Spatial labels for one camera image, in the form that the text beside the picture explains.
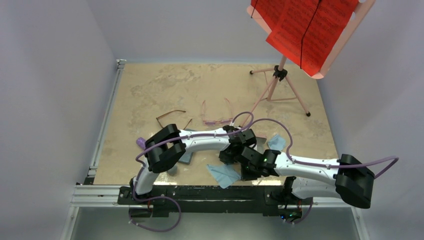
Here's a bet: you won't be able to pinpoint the light blue cloth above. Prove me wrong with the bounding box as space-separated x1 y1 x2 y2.
206 164 241 189
267 134 286 151

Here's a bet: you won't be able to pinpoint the pink glasses case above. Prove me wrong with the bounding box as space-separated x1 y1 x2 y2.
254 133 267 154

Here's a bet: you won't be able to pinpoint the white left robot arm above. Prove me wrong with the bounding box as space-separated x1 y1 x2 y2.
129 124 257 205

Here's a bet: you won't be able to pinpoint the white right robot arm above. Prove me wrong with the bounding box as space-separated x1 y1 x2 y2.
234 147 375 209

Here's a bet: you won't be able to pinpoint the pink transparent sunglasses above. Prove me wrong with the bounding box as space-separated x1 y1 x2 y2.
201 97 234 127

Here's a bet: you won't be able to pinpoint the crumpled light blue cloth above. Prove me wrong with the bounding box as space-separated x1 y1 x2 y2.
267 134 286 151

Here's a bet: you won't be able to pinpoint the grey glasses case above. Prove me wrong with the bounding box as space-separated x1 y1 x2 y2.
178 152 194 165

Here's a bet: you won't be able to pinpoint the pink music stand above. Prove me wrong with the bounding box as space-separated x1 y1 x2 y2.
246 0 377 117

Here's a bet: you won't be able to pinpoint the red sheet music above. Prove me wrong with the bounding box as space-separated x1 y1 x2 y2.
250 0 359 76

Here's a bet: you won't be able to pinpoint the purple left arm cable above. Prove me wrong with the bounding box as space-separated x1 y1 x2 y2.
132 111 255 200

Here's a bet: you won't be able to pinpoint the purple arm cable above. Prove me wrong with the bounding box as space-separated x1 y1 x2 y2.
245 117 400 180
132 111 255 200

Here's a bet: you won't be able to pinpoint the brown frame glasses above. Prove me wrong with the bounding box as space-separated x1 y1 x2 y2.
155 109 193 130

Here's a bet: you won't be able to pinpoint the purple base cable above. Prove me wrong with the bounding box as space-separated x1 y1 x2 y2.
128 194 183 233

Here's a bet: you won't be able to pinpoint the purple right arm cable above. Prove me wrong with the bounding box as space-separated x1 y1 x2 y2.
245 117 400 180

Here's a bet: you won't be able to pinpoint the aluminium frame rail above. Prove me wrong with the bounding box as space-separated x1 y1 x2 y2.
60 59 127 240

